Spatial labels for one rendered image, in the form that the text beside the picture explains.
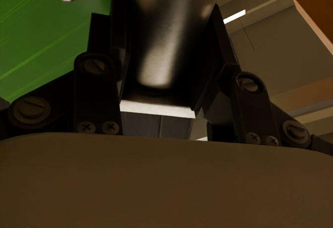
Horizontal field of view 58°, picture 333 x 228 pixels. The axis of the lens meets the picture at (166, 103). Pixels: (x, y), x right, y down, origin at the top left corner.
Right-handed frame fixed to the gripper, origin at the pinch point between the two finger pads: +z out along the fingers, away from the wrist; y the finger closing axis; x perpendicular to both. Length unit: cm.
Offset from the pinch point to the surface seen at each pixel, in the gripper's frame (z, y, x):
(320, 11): 37, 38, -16
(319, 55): 362, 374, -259
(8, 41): 4.7, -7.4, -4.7
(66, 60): 4.7, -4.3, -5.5
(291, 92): 174, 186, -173
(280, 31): 496, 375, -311
